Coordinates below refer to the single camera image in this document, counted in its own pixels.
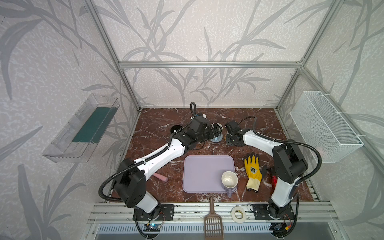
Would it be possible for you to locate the brown slotted scoop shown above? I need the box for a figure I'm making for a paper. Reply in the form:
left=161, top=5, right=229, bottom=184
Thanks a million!
left=204, top=194, right=224, bottom=240

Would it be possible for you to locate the right electronics board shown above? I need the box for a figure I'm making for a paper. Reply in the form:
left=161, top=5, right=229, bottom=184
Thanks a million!
left=270, top=223, right=292, bottom=233

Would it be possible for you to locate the red black tool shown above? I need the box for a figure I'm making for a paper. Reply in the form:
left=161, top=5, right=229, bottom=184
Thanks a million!
left=267, top=168, right=278, bottom=190

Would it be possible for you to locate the lavender plastic tray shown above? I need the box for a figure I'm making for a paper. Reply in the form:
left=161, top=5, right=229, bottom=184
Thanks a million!
left=183, top=155, right=235, bottom=194

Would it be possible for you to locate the white mug lavender handle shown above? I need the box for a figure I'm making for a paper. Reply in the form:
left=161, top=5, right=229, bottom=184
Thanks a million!
left=221, top=171, right=239, bottom=198

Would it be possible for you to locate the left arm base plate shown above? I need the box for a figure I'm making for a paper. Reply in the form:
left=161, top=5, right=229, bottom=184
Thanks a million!
left=133, top=204, right=175, bottom=221

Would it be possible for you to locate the black mug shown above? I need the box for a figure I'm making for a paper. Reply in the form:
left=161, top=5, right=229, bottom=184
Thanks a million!
left=170, top=125, right=182, bottom=134

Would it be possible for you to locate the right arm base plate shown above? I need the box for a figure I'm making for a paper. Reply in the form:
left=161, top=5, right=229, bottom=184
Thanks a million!
left=250, top=203, right=295, bottom=220

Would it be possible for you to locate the electronics board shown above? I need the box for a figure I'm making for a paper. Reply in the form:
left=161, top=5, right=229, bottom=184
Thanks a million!
left=270, top=223, right=292, bottom=233
left=143, top=223, right=162, bottom=233

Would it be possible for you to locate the white mug blue handle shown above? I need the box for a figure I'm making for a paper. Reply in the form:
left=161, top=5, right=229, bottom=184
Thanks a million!
left=212, top=123, right=223, bottom=137

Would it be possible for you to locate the yellow work glove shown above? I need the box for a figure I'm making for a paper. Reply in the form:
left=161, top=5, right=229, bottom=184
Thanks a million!
left=244, top=153, right=262, bottom=193

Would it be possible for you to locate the white wire basket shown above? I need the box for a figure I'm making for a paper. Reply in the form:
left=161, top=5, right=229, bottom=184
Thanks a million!
left=290, top=91, right=364, bottom=163

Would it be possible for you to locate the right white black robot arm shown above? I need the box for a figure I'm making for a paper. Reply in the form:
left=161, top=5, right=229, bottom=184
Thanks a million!
left=225, top=120, right=323, bottom=220

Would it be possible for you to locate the grey round coaster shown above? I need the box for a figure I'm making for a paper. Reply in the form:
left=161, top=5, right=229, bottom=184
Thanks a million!
left=210, top=135, right=223, bottom=143

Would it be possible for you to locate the white tape roll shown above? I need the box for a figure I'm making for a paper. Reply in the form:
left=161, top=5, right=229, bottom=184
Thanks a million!
left=231, top=206, right=247, bottom=224

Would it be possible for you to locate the pink cylinder piece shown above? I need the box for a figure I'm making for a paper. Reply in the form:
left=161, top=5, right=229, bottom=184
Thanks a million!
left=153, top=173, right=168, bottom=183

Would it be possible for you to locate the left electronics board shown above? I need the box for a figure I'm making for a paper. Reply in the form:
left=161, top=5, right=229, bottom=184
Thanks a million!
left=143, top=223, right=162, bottom=233

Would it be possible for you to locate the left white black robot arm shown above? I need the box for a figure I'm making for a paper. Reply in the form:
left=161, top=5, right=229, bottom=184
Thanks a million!
left=98, top=115, right=223, bottom=215

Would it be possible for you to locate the green flat sheet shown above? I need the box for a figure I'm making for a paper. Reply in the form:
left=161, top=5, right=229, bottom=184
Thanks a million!
left=72, top=107, right=118, bottom=144

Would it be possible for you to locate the clear plastic wall bin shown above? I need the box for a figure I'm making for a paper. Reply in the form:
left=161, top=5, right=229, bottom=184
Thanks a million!
left=43, top=94, right=120, bottom=163

